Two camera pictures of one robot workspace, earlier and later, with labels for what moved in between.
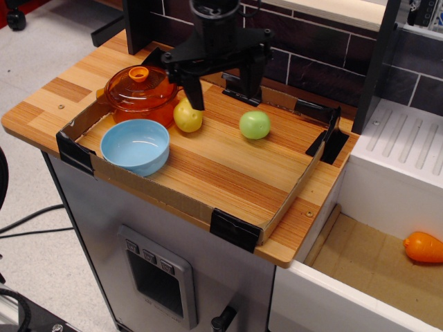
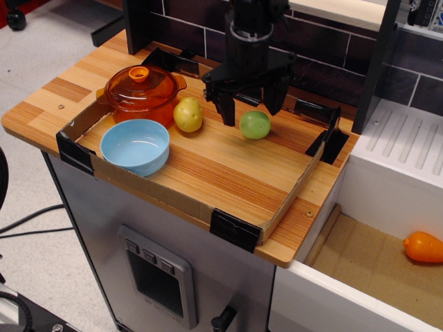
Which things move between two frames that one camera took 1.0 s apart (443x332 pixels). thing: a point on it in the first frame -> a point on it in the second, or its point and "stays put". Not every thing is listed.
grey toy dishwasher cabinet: [157, 271] stays put
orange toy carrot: [422, 247] stays put
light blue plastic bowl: [140, 146] stays put
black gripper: [221, 45] -> [248, 63]
